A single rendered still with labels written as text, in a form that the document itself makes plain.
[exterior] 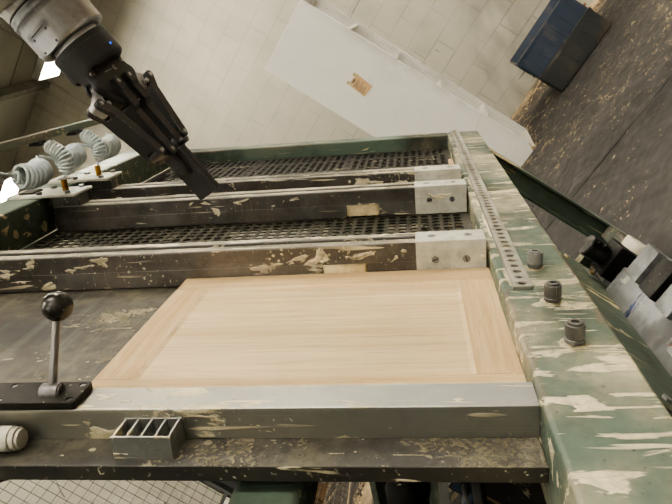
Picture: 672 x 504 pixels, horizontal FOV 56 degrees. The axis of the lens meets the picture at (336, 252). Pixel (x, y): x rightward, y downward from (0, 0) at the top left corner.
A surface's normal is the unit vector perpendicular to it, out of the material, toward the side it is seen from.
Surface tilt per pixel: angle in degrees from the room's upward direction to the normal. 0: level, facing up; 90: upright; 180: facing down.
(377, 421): 90
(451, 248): 90
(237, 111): 90
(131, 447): 89
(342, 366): 55
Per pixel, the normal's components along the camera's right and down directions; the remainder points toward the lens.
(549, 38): -0.11, 0.33
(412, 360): -0.08, -0.95
